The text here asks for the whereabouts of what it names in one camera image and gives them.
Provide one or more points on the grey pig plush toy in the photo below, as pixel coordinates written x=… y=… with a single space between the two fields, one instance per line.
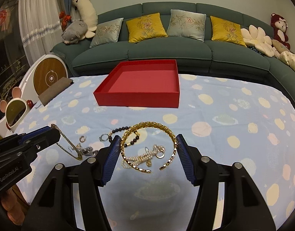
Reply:
x=74 y=32

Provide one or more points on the brown folded cloth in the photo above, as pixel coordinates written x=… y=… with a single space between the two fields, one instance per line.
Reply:
x=54 y=90

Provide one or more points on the white mouse-ear mirror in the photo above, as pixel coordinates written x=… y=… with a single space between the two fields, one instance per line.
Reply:
x=14 y=111

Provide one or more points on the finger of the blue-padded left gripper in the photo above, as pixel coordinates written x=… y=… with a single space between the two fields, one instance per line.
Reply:
x=41 y=139

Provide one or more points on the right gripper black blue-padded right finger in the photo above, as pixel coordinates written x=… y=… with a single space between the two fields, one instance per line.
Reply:
x=244 y=207

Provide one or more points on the small hoop earring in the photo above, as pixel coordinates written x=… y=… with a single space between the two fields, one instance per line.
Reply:
x=82 y=139

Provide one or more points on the light blue embroidered cushion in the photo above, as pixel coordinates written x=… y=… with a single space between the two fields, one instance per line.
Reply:
x=107 y=32
x=187 y=24

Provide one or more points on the white long plush toy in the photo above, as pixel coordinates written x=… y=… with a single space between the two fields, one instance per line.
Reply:
x=88 y=15

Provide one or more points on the orange red curtain tie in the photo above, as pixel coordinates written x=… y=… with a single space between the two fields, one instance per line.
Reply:
x=64 y=20

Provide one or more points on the red shallow box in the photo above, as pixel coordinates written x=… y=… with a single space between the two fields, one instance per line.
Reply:
x=141 y=83

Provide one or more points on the person's left hand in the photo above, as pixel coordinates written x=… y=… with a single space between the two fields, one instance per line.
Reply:
x=12 y=203

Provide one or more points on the gold chain-link bangle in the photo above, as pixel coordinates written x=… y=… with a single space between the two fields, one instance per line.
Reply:
x=142 y=162

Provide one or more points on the yellow embroidered cushion right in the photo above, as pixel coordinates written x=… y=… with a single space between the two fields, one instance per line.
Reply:
x=226 y=31

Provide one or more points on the yellow embroidered cushion left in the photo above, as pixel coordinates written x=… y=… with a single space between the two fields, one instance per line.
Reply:
x=145 y=27

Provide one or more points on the white round wood-panel appliance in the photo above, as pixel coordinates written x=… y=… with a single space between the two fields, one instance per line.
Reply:
x=46 y=71

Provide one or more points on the light blue embroidered cushion left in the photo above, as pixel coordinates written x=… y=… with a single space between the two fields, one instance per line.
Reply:
x=107 y=32

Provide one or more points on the cream flower-shaped cushion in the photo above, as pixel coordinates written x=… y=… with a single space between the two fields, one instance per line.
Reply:
x=257 y=38

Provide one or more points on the white sheer curtain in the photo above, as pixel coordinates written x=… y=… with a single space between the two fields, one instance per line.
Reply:
x=40 y=28

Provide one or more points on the blue patterned tablecloth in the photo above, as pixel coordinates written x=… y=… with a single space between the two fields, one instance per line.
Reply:
x=227 y=120

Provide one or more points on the gold watch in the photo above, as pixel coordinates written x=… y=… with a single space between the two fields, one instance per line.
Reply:
x=74 y=150

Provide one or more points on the light blue embroidered cushion right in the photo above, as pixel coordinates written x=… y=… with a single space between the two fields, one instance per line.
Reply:
x=187 y=24

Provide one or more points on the yellow embroidered cushion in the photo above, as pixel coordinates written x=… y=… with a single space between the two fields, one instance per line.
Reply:
x=226 y=31
x=145 y=27

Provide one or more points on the red monkey plush toy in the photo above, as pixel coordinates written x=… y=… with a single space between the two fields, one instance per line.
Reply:
x=280 y=26

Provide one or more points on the dark green sofa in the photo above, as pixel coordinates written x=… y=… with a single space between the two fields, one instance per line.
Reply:
x=213 y=58

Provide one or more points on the cream satin cushion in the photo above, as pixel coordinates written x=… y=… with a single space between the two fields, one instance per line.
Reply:
x=288 y=58

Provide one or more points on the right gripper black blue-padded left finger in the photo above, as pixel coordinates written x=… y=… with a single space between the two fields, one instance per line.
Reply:
x=53 y=206

